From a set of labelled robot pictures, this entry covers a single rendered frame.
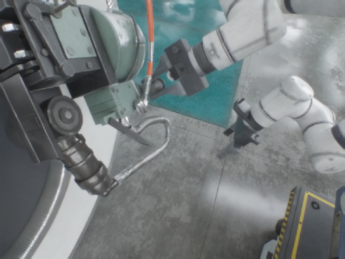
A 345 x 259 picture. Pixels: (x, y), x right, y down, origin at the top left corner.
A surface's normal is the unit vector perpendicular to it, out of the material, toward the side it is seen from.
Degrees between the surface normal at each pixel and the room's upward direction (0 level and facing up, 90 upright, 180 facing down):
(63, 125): 58
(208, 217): 0
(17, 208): 19
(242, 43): 77
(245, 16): 46
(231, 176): 0
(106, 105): 65
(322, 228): 0
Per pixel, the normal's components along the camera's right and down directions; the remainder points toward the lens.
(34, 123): -0.33, 0.33
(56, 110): 0.88, -0.21
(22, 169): -0.18, 0.03
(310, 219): 0.09, -0.64
